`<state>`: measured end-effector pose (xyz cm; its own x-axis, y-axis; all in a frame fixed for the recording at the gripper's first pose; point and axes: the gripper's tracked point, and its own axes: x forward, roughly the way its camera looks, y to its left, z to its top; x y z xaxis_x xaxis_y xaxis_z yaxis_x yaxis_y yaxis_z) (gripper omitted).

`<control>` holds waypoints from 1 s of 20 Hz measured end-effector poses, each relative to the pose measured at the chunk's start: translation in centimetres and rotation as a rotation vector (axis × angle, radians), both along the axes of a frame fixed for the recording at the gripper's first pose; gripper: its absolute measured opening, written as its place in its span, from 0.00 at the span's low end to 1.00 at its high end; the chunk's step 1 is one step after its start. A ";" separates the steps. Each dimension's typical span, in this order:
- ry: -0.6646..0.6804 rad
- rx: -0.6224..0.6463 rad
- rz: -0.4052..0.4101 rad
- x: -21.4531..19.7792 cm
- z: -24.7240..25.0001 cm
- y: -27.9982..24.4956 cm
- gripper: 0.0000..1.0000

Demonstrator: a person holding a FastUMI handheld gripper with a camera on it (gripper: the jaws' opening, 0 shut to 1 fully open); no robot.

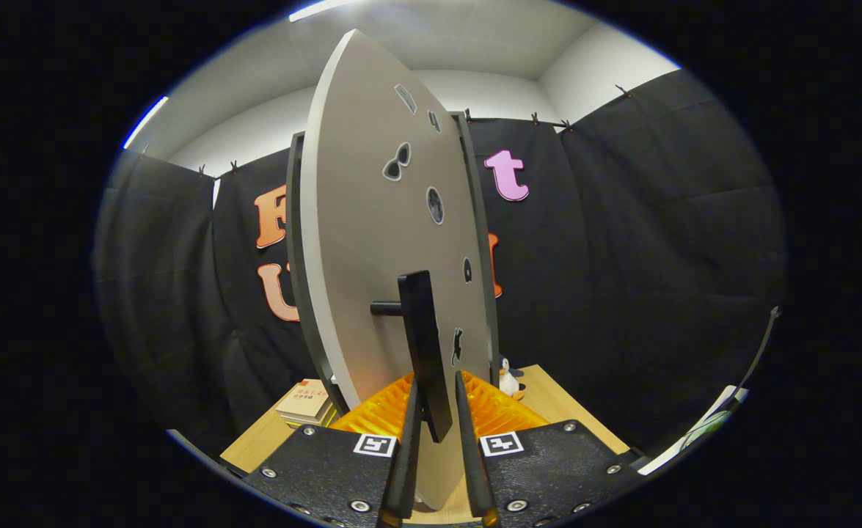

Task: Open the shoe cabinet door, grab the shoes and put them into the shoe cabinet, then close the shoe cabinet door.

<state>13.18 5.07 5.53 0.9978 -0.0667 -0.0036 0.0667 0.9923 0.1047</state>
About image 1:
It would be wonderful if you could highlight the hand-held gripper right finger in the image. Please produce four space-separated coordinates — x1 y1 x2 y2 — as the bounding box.
454 370 648 528

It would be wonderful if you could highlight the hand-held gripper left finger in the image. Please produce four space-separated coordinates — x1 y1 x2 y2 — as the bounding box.
243 373 423 528

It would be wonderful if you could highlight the black door handle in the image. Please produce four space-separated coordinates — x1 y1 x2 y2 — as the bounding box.
370 270 454 444

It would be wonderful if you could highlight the white shoe cabinet door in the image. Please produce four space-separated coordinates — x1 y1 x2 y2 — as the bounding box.
300 29 494 512

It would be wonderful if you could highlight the grey shoe cabinet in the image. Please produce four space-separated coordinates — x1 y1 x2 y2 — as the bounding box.
285 110 502 417

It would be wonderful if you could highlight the yellow-edged book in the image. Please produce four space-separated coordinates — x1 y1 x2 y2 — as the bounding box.
281 402 339 428

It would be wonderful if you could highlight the white penguin plush toy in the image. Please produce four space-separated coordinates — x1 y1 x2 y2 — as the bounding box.
497 357 527 402

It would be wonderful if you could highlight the black backdrop cloth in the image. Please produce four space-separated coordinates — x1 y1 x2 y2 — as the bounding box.
92 68 789 459

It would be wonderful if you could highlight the dark stand pole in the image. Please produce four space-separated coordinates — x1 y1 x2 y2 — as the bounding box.
739 306 781 397

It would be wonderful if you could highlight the long ceiling light strip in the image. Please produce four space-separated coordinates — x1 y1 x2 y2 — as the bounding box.
123 95 169 151

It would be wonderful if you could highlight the short ceiling light strip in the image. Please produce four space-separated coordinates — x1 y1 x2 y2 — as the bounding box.
288 0 362 23

